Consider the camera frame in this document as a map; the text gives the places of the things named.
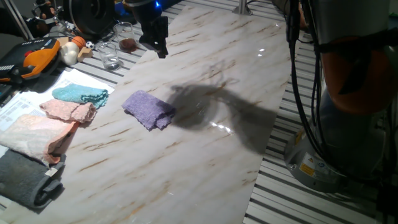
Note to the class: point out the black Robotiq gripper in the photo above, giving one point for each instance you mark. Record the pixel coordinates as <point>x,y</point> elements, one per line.
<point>154,29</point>

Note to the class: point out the purple microfibre cloth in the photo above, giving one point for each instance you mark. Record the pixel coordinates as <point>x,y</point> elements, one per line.
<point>146,107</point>

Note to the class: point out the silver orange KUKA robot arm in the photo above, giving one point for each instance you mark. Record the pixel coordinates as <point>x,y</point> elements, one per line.
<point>351,140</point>

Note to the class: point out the blue fabric cloth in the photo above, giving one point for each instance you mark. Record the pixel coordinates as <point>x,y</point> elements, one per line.
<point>119,14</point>

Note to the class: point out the teal microfibre cloth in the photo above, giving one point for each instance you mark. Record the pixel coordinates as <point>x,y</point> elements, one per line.
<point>77,93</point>

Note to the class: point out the small pink microfibre cloth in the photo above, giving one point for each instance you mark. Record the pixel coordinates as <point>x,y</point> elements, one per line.
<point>68,110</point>

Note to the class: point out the glass beaker with brown liquid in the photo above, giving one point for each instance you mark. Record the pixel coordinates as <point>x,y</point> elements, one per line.
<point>127,45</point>

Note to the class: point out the clear drinking glass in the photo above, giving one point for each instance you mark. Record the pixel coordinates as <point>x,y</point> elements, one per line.
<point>110,60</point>

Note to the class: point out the small toy soccer ball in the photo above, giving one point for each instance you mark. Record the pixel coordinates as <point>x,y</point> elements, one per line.
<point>89,45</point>

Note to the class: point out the wooden block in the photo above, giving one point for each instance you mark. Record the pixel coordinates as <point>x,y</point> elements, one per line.
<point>63,41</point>
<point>84,53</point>

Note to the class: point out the black round spool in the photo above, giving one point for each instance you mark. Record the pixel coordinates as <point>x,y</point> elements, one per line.
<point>90,15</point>

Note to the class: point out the small toy basketball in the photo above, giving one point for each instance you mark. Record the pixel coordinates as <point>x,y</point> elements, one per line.
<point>78,42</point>

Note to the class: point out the white plastic figure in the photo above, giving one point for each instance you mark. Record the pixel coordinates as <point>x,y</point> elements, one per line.
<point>69,53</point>

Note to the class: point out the dark plush toy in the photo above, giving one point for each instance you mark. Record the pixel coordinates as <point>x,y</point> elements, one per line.
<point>46,11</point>

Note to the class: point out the orange black teach pendant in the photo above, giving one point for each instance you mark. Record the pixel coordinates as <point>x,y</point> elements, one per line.
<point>40,59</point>

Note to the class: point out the white printed paper sheets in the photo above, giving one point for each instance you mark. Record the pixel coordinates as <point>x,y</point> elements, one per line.
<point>28,102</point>

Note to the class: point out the large pink white towel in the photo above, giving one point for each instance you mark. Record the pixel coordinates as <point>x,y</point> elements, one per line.
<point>31,133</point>

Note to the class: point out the dark grey folded towel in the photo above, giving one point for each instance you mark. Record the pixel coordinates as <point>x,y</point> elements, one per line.
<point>21,180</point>

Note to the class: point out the aluminium post beside blue cloth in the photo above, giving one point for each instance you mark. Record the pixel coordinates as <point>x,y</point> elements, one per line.
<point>242,7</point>

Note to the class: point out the aluminium post beside keyboard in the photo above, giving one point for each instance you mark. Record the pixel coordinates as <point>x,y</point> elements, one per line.
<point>18,18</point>

